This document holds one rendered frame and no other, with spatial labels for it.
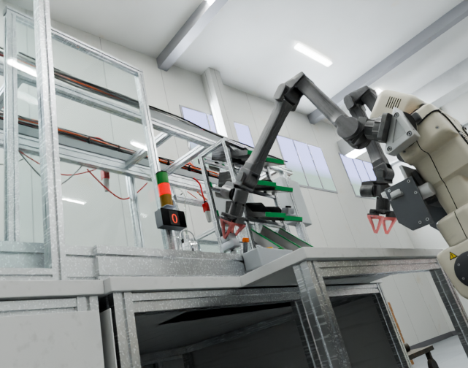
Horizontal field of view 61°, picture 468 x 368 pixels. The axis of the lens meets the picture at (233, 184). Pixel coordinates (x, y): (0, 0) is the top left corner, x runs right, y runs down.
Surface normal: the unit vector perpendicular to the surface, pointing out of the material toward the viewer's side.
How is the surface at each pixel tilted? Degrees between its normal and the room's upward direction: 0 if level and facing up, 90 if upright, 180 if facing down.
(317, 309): 90
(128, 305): 90
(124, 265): 90
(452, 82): 90
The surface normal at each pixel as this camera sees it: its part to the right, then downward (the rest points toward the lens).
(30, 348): 0.73, -0.43
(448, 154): -0.73, -0.11
